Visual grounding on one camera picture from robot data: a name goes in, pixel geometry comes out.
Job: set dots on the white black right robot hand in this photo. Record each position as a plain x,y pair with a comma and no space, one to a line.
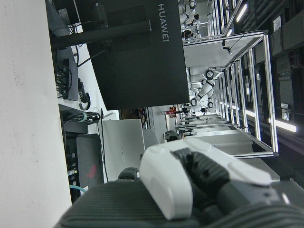
166,185

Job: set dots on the grey chair back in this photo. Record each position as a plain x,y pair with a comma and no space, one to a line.
150,140

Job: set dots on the silver laptop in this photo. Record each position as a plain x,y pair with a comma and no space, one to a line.
123,142

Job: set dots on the white cabinet box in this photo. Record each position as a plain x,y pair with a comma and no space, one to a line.
225,140

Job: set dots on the black computer with red logo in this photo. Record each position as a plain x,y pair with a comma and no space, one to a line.
90,154

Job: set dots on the white black humanoid robot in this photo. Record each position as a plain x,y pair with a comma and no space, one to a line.
190,14
204,90

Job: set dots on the black Huawei monitor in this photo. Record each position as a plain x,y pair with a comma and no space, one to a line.
142,71

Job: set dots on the aluminium frame cage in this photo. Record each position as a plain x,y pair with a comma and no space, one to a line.
268,95

